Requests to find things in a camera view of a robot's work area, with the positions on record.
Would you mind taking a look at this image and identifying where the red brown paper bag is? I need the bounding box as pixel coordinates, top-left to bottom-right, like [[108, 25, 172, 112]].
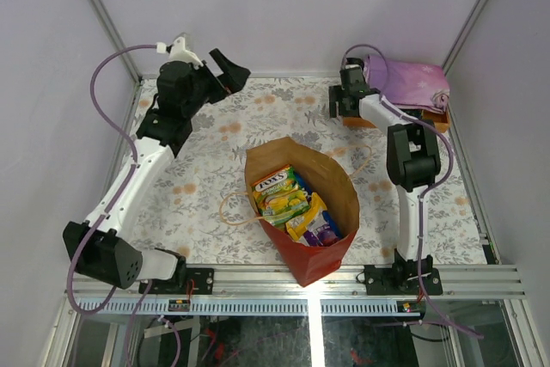
[[243, 138, 360, 287]]

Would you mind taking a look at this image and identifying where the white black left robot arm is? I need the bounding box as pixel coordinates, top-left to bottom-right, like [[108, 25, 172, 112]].
[[63, 46, 251, 294]]

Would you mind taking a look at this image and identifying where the blue white snack packet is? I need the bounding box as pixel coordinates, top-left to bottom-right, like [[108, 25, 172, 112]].
[[286, 174, 342, 247]]

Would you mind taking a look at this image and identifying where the yellow snack packet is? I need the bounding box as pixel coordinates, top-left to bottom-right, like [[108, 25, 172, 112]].
[[285, 193, 327, 242]]

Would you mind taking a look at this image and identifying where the aluminium front rail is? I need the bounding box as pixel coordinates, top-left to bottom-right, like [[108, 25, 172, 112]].
[[64, 264, 527, 299]]

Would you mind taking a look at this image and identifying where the green Fox's candy bag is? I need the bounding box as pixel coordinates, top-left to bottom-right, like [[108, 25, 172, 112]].
[[252, 165, 310, 227]]

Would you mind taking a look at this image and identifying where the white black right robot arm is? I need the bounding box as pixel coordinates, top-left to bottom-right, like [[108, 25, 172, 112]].
[[328, 58, 441, 294]]

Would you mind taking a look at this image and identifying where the purple princess print cloth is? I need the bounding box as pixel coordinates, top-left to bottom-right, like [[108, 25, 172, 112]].
[[364, 54, 450, 113]]

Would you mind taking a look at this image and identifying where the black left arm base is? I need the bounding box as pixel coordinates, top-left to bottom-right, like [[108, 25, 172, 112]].
[[149, 267, 215, 296]]

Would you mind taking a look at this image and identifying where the orange wooden compartment tray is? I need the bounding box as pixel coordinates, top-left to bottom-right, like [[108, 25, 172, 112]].
[[342, 109, 450, 133]]

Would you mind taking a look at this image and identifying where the blue grey cable duct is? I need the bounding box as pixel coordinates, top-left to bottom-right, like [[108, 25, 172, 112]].
[[101, 297, 425, 317]]

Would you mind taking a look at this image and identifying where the purple Fox's candy bag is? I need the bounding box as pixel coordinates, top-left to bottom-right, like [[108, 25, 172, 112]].
[[302, 221, 341, 247]]

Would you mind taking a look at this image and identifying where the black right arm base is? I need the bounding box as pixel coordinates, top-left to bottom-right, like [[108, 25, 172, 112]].
[[364, 266, 443, 296]]

